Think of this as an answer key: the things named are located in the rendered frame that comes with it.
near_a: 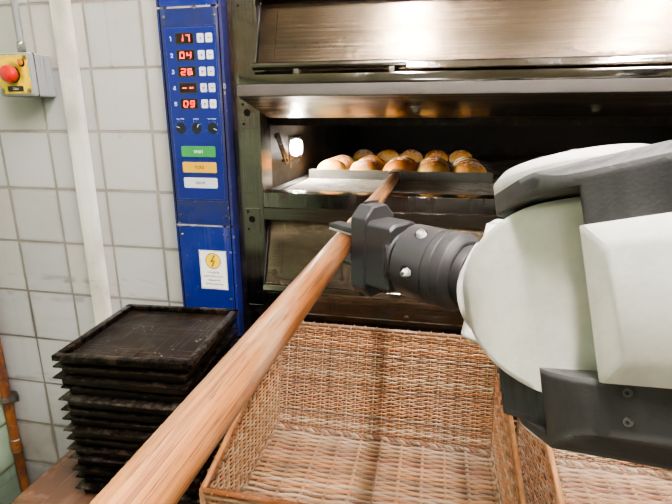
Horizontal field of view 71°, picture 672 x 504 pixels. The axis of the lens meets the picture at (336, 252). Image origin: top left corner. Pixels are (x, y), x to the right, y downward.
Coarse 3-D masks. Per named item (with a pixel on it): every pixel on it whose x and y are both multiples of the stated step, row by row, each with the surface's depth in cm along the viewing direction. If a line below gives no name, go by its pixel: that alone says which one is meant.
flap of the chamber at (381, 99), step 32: (256, 96) 98; (288, 96) 96; (320, 96) 95; (352, 96) 94; (384, 96) 93; (416, 96) 92; (448, 96) 92; (480, 96) 91; (512, 96) 90; (544, 96) 89; (576, 96) 88; (608, 96) 87; (640, 96) 86
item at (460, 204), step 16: (272, 192) 118; (288, 192) 117; (304, 192) 117; (320, 192) 117; (336, 192) 117; (352, 192) 117; (368, 192) 117; (288, 208) 118; (304, 208) 117; (320, 208) 116; (336, 208) 115; (352, 208) 115; (400, 208) 112; (416, 208) 112; (432, 208) 111; (448, 208) 110; (464, 208) 109; (480, 208) 109
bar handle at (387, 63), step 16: (256, 64) 101; (272, 64) 100; (288, 64) 99; (304, 64) 99; (320, 64) 98; (336, 64) 98; (352, 64) 97; (368, 64) 96; (384, 64) 96; (400, 64) 95
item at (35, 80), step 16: (0, 64) 115; (16, 64) 114; (32, 64) 115; (48, 64) 119; (0, 80) 116; (32, 80) 115; (48, 80) 120; (16, 96) 118; (32, 96) 118; (48, 96) 120
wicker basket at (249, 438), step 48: (336, 336) 120; (384, 336) 118; (432, 336) 115; (288, 384) 123; (336, 384) 120; (384, 384) 117; (432, 384) 116; (480, 384) 113; (240, 432) 98; (288, 432) 120; (336, 432) 120; (384, 432) 118; (432, 432) 116; (480, 432) 113; (240, 480) 100; (288, 480) 104; (336, 480) 104; (384, 480) 104; (432, 480) 104; (480, 480) 104
